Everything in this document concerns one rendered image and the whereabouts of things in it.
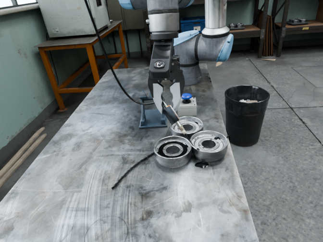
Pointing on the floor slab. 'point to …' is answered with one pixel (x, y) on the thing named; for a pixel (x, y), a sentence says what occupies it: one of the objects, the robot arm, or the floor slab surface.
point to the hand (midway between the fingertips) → (167, 110)
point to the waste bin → (245, 113)
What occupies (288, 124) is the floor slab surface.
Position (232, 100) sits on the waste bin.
